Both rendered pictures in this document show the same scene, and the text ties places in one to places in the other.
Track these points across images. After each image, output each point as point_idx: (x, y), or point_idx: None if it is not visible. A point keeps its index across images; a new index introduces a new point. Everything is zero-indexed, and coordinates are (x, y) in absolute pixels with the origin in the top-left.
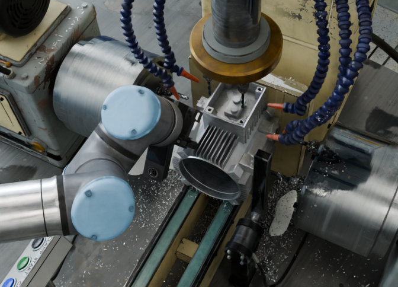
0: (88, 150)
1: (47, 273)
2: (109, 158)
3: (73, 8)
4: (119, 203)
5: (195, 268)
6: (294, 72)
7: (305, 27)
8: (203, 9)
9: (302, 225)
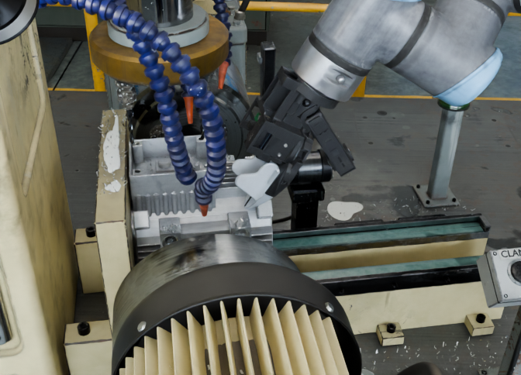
0: (451, 24)
1: None
2: None
3: None
4: None
5: (353, 235)
6: (53, 179)
7: (32, 90)
8: (18, 217)
9: None
